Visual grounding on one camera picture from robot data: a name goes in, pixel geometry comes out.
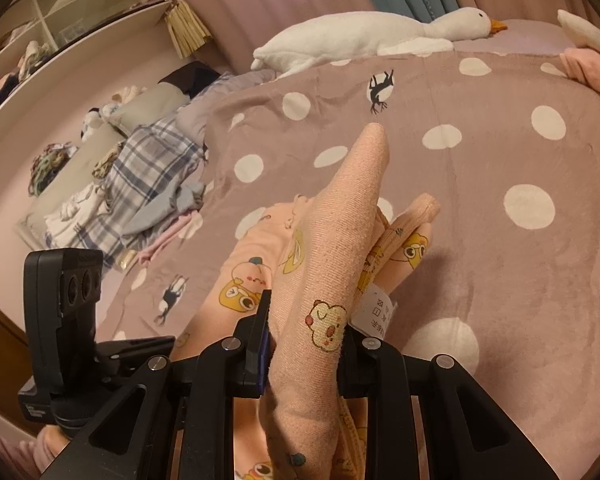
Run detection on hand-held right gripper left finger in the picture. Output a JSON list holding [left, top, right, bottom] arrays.
[[40, 289, 274, 480]]

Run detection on mauve polka dot blanket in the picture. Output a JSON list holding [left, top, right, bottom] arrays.
[[111, 49, 600, 480]]

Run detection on person's left forearm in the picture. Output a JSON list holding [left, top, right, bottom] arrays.
[[0, 426, 69, 480]]

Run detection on grey pillow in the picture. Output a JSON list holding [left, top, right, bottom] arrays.
[[107, 82, 191, 137], [14, 124, 127, 233]]

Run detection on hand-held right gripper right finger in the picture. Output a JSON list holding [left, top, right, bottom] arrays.
[[337, 329, 561, 480]]

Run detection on peach cartoon print garment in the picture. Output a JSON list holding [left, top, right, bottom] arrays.
[[172, 123, 441, 480]]

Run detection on wooden bed frame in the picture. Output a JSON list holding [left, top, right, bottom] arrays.
[[0, 286, 29, 432]]

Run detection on lilac bed sheet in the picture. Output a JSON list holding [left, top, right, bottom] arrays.
[[452, 19, 581, 57]]

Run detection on blue plaid cloth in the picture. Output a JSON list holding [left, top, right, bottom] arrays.
[[75, 119, 207, 267]]

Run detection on white goose plush toy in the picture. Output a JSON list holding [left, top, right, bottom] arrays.
[[251, 6, 509, 74]]

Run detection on pale folded clothes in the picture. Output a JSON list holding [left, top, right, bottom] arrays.
[[19, 39, 57, 82]]

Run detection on grey lilac quilt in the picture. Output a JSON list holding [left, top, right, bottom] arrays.
[[175, 69, 277, 147]]

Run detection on black and white plush toy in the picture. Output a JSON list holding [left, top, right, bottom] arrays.
[[79, 104, 122, 142]]

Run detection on pink cloth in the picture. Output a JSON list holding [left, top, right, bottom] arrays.
[[137, 209, 204, 267]]

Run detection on white crumpled cloth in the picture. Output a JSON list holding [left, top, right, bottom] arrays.
[[44, 184, 112, 242]]

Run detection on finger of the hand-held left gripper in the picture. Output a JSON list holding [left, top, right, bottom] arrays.
[[97, 335, 176, 376]]

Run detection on green patterned cloth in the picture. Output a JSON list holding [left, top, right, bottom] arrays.
[[27, 142, 79, 197]]

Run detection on dark cloth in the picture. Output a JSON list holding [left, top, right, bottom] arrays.
[[159, 61, 222, 97]]

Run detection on white shelf unit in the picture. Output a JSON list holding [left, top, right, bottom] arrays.
[[0, 0, 174, 122]]

